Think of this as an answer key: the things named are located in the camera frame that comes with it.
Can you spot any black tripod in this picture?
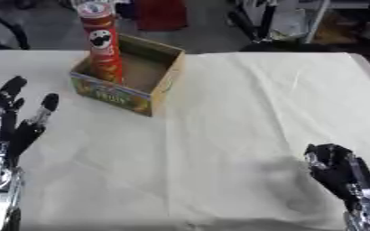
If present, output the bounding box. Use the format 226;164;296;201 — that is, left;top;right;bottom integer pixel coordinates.
226;0;280;44

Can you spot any tan cardboard box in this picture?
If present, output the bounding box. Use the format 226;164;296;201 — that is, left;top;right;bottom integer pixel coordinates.
68;33;189;117

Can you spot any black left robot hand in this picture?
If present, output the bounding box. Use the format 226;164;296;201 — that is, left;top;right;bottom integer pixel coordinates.
0;75;60;191

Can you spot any red bag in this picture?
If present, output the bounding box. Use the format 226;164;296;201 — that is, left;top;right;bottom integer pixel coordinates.
133;0;190;32

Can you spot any red cylindrical chips can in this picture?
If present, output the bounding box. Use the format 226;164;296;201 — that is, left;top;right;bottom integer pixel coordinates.
76;1;125;85

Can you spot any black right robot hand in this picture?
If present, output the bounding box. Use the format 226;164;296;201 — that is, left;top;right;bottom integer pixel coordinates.
303;143;370;213

